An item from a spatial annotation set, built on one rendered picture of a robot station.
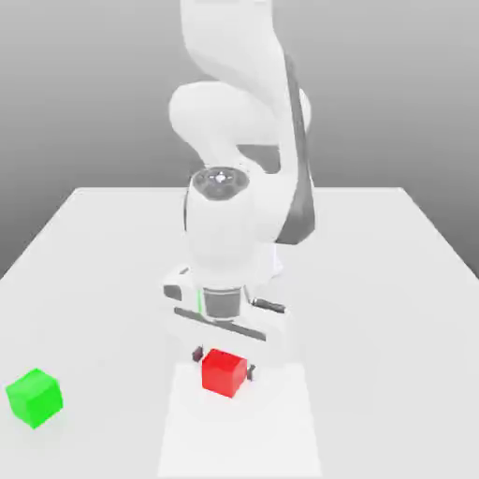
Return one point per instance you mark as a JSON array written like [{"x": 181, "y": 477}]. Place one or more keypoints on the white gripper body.
[{"x": 258, "y": 323}]

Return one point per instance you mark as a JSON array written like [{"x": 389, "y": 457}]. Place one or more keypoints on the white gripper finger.
[
  {"x": 251, "y": 371},
  {"x": 197, "y": 353}
]

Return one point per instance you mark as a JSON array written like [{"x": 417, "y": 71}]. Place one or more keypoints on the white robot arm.
[{"x": 224, "y": 232}]

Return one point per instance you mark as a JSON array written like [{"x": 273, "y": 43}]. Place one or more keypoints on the small red cube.
[{"x": 222, "y": 372}]

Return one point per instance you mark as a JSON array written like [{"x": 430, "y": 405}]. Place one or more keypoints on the small green cube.
[{"x": 34, "y": 398}]

